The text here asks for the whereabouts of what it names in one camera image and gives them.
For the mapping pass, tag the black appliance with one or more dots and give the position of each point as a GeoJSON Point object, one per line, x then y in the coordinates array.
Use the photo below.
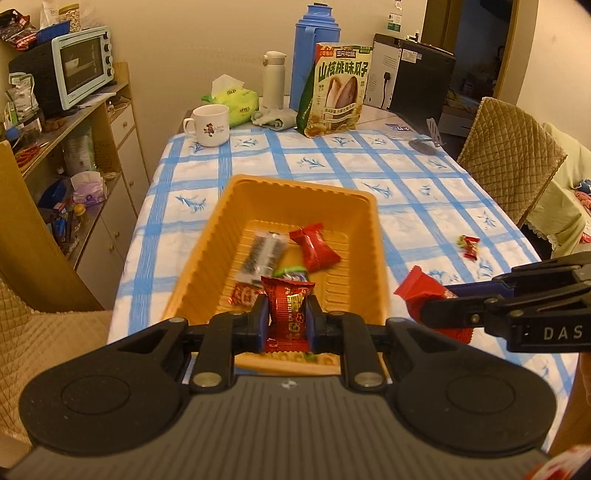
{"type": "Point", "coordinates": [425, 83]}

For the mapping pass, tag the red printed snack packet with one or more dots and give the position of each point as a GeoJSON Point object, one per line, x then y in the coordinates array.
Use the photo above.
{"type": "Point", "coordinates": [288, 309]}

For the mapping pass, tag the long sausage snack packet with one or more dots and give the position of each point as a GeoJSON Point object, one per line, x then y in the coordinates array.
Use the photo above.
{"type": "Point", "coordinates": [291, 272]}

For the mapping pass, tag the small red green candy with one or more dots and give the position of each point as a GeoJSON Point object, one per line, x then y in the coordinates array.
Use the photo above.
{"type": "Point", "coordinates": [468, 247]}

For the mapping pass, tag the green tissue pack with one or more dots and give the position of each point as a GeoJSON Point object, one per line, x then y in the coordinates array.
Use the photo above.
{"type": "Point", "coordinates": [240, 104]}

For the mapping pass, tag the white green snack bag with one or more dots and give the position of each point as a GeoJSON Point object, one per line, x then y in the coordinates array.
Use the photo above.
{"type": "Point", "coordinates": [23, 99]}

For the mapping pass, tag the orange plastic tray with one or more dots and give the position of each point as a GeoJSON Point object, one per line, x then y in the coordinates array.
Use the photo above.
{"type": "Point", "coordinates": [295, 203]}

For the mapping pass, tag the mint green toaster oven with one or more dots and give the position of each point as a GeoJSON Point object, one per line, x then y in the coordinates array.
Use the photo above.
{"type": "Point", "coordinates": [78, 64]}

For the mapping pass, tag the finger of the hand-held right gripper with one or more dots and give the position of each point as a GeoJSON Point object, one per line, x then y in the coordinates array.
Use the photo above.
{"type": "Point", "coordinates": [452, 312]}
{"type": "Point", "coordinates": [475, 290]}

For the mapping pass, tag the grey clear snack packet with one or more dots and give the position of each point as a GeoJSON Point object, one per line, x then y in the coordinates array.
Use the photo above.
{"type": "Point", "coordinates": [263, 254]}

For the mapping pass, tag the white mug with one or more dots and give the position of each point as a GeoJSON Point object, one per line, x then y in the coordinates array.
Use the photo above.
{"type": "Point", "coordinates": [210, 124]}

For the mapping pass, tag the dark red snack bag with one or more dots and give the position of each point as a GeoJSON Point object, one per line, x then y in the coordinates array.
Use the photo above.
{"type": "Point", "coordinates": [14, 30]}

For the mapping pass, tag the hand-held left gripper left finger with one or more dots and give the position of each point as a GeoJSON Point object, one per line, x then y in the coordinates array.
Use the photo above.
{"type": "Point", "coordinates": [261, 323]}

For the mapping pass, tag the blue white card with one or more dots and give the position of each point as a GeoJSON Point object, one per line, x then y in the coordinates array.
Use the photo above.
{"type": "Point", "coordinates": [397, 129]}

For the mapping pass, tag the white plastic bag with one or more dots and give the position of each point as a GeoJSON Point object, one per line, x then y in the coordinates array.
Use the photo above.
{"type": "Point", "coordinates": [78, 152]}

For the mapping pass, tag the chair with quilted cover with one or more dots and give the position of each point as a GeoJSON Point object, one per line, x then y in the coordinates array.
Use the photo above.
{"type": "Point", "coordinates": [46, 360]}
{"type": "Point", "coordinates": [508, 147]}

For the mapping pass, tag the blue checked tablecloth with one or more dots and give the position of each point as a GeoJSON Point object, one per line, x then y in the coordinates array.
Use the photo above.
{"type": "Point", "coordinates": [415, 194]}

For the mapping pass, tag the red white cloth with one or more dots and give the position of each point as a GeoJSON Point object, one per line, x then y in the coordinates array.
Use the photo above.
{"type": "Point", "coordinates": [561, 466]}

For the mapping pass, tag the plain red snack packet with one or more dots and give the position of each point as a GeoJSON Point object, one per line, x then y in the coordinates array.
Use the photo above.
{"type": "Point", "coordinates": [415, 293]}
{"type": "Point", "coordinates": [316, 249]}

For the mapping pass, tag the phone stand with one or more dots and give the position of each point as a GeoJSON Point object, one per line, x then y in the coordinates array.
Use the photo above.
{"type": "Point", "coordinates": [422, 146]}

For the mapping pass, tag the red brown candy wrapper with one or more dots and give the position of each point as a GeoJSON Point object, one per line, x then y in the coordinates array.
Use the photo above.
{"type": "Point", "coordinates": [242, 295]}

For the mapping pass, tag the clear bag of nuts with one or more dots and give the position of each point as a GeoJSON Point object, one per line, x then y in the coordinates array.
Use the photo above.
{"type": "Point", "coordinates": [64, 14]}

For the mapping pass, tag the green seed snack bag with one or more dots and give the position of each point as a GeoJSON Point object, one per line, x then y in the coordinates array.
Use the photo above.
{"type": "Point", "coordinates": [334, 92]}

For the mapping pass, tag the white paper sheet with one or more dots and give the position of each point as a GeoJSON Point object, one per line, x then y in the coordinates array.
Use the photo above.
{"type": "Point", "coordinates": [99, 98]}

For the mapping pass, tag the light green cloth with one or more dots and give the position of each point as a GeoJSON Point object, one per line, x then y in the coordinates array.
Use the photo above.
{"type": "Point", "coordinates": [558, 203]}

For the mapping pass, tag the blue thermos jug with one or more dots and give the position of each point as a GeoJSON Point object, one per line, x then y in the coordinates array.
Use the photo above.
{"type": "Point", "coordinates": [316, 32]}

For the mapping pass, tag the white thermos bottle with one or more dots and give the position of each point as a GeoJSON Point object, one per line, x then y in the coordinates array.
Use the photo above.
{"type": "Point", "coordinates": [274, 83]}

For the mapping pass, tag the purple tissue pack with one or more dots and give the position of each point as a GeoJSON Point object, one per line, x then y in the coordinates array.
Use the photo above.
{"type": "Point", "coordinates": [87, 191]}

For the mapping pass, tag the wooden cabinet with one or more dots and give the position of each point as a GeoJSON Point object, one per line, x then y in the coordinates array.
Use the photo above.
{"type": "Point", "coordinates": [124, 152]}

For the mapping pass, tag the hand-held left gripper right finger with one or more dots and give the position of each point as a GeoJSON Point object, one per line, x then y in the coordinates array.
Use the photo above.
{"type": "Point", "coordinates": [313, 323]}

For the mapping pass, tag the grey cloth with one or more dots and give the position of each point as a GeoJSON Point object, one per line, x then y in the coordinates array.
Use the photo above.
{"type": "Point", "coordinates": [272, 121]}

